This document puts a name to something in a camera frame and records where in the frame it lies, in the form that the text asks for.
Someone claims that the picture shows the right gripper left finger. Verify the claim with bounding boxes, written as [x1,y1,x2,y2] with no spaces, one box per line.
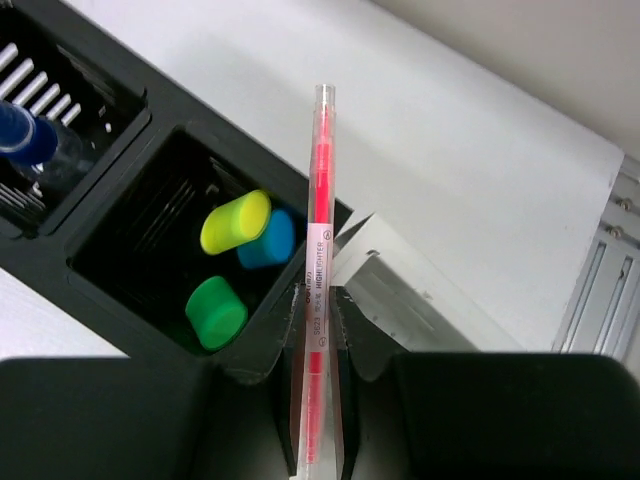
[1,285,301,479]

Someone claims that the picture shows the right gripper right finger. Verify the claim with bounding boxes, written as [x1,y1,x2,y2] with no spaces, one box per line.
[331,287,639,479]

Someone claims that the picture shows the red pen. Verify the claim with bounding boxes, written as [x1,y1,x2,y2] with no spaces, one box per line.
[298,84,335,479]

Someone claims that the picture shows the green highlighter marker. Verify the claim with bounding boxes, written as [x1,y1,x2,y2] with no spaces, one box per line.
[185,276,248,351]

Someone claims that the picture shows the blue item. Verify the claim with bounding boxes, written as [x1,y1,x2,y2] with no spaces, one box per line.
[237,209,296,270]

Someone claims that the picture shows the yellow highlighter marker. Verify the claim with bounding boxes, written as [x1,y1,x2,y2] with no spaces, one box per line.
[200,190,271,255]

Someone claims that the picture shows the white divided organizer box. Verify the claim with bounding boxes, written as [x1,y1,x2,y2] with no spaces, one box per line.
[333,214,524,381]

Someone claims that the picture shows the black divided organizer box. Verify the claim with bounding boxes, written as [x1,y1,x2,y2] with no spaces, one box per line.
[0,0,354,386]

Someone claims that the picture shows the blue item left compartment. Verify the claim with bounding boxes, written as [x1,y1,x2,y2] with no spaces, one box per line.
[1,100,85,167]

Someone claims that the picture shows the aluminium rail frame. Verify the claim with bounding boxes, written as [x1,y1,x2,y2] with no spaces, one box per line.
[553,157,639,361]

